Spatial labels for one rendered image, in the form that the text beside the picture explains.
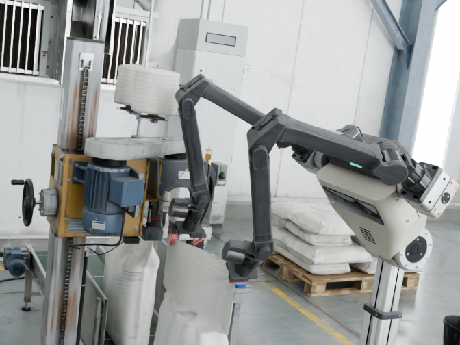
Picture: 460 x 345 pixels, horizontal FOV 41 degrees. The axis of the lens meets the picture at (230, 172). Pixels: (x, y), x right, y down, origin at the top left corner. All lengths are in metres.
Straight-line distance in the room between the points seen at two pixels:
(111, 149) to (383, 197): 0.91
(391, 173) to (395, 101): 6.52
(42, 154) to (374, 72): 4.52
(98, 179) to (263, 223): 0.65
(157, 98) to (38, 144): 3.00
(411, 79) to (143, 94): 6.07
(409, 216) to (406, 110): 6.02
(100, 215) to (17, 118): 2.92
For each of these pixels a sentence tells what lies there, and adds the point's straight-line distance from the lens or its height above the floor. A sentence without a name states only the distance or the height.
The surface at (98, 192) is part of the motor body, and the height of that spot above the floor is 1.24.
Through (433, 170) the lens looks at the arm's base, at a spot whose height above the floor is 1.51.
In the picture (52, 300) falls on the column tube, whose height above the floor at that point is 0.75.
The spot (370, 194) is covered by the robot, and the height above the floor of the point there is 1.39.
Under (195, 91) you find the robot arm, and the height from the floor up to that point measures 1.63.
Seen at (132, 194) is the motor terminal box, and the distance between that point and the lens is 2.16.
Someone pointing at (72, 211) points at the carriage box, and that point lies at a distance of 2.39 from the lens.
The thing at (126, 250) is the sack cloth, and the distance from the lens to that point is 2.90.
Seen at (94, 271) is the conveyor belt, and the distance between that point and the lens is 4.00.
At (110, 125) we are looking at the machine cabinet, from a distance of 5.22.
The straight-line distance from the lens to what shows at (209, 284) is 2.21.
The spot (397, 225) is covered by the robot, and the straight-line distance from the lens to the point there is 2.03.
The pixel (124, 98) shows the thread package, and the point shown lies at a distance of 2.46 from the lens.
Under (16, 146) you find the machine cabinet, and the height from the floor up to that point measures 0.92.
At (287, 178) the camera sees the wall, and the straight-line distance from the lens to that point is 7.59.
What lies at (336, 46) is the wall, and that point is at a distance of 7.73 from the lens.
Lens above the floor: 1.72
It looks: 9 degrees down
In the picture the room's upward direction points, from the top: 8 degrees clockwise
